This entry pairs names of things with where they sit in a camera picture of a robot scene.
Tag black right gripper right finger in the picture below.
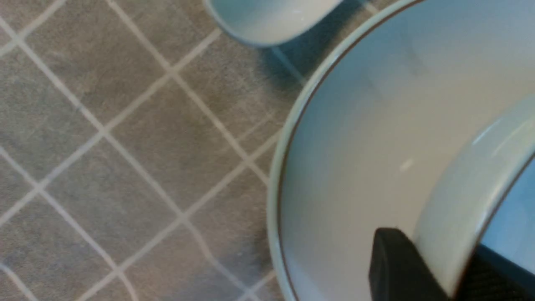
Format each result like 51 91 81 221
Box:
455 245 535 301

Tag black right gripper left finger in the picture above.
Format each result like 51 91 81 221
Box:
368 227 449 301

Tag shallow white bowl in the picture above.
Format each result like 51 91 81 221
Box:
413 96 535 298

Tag plain white ceramic spoon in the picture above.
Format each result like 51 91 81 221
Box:
203 0 342 48

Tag large white plate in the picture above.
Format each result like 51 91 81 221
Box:
266 0 534 301

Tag grey checked tablecloth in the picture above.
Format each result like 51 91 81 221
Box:
0 0 393 301

